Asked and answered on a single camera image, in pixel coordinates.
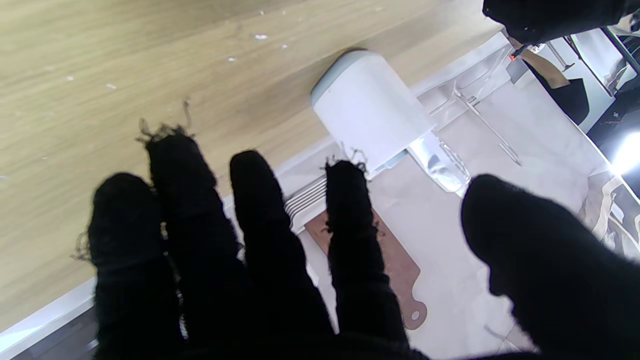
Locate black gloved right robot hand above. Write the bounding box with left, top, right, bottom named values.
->
left=72, top=125, right=640, bottom=360

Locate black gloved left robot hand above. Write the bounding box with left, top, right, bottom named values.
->
left=482, top=0, right=636, bottom=44

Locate white toothbrush holder cup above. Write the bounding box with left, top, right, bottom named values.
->
left=311, top=50, right=436, bottom=173

